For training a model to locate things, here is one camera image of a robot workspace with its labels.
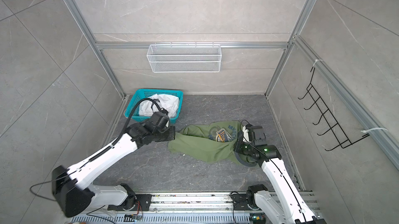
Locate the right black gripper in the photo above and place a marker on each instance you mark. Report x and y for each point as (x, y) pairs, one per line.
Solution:
(238, 144)

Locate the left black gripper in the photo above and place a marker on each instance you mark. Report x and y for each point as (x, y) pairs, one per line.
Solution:
(172, 132)

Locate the green tank top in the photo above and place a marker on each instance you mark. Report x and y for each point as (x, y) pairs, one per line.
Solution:
(209, 143)

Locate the teal plastic basket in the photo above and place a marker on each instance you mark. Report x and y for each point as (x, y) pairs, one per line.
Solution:
(146, 93)

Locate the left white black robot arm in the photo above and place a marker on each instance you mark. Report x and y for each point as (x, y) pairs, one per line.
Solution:
(73, 187)

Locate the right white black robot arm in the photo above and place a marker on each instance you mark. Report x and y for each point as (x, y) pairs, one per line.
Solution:
(277, 186)

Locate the white tank top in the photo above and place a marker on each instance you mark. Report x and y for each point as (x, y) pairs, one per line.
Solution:
(168, 102)

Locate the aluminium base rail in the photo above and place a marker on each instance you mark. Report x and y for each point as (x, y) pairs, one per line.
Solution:
(208, 208)

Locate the white wire mesh shelf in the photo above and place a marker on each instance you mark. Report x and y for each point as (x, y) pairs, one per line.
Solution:
(181, 58)

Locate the black wire hook rack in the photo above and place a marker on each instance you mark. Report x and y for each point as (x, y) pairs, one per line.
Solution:
(326, 115)

